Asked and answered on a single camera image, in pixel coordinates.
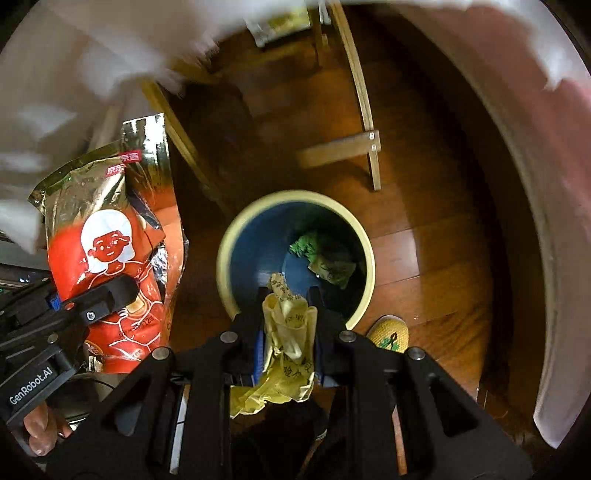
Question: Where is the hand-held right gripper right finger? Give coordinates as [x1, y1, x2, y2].
[307, 286, 536, 480]

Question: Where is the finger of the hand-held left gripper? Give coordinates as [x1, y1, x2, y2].
[0, 279, 62, 319]
[62, 278, 140, 328]

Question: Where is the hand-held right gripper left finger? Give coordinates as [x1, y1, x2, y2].
[46, 286, 278, 480]

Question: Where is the yellow plastic bag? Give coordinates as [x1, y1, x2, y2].
[229, 272, 320, 419]

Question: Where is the red foil snack bag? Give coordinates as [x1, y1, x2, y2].
[28, 113, 190, 374]

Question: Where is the cream rimmed blue bin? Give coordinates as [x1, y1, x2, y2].
[216, 189, 376, 330]

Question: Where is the person's left hand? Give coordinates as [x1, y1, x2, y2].
[23, 402, 73, 457]

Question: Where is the green crumpled wrapper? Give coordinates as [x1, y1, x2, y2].
[288, 231, 359, 289]

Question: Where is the yellow knitted slipper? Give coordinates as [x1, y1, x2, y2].
[367, 315, 410, 354]

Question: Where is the wooden table leg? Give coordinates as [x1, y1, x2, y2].
[139, 69, 225, 210]

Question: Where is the yellow green box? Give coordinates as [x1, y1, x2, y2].
[252, 0, 311, 48]

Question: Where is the wooden chair frame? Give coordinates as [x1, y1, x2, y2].
[295, 0, 384, 192]

